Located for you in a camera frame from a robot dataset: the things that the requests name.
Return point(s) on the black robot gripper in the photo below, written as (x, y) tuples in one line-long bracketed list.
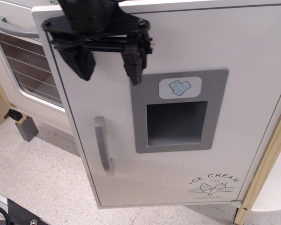
[(100, 25)]

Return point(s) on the white toy fridge door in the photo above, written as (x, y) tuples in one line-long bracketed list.
[(243, 36)]

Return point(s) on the grey ice dispenser panel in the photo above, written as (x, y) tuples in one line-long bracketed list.
[(177, 111)]

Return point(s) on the white toy oven door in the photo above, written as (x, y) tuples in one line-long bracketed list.
[(25, 74)]

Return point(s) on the grey kitchen leg block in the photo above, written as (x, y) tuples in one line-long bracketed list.
[(27, 129)]

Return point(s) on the grey fridge door handle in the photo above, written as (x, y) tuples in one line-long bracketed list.
[(101, 138)]

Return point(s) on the grey oven door handle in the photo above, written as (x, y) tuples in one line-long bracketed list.
[(16, 30)]

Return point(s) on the black clamp bracket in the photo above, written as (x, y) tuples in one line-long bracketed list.
[(15, 115)]

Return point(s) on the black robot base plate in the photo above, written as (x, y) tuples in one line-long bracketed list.
[(21, 216)]

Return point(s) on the light wooden side post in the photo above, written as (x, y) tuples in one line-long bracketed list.
[(266, 164)]

